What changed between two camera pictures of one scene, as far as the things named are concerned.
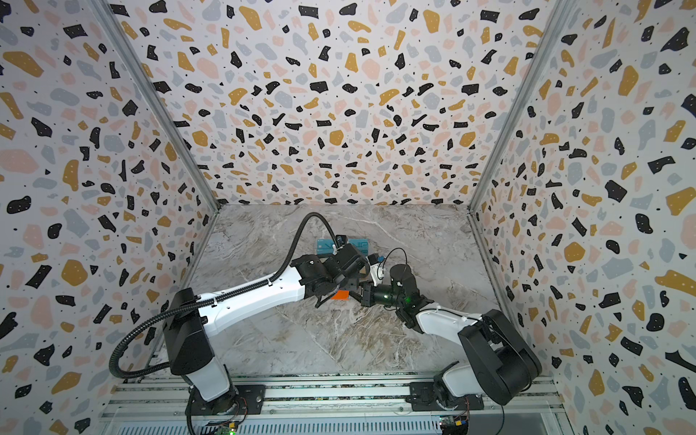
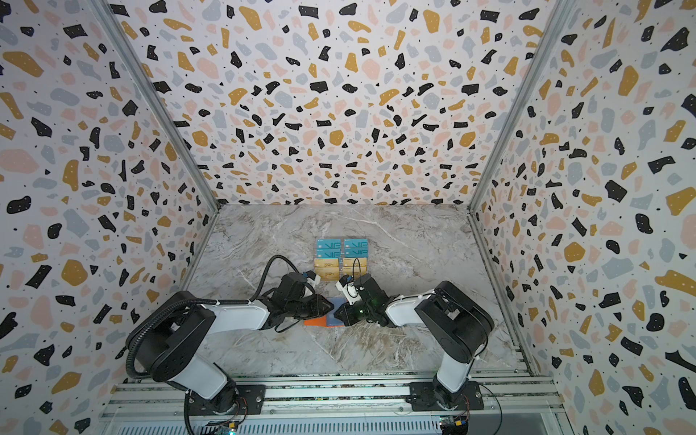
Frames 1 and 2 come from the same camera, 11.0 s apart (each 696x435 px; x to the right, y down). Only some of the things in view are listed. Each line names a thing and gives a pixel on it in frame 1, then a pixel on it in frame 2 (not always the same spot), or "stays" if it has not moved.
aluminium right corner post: [557, 13] stays
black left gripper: [356, 282] -> [320, 306]
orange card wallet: [341, 294] -> [319, 322]
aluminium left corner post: [176, 124] stays
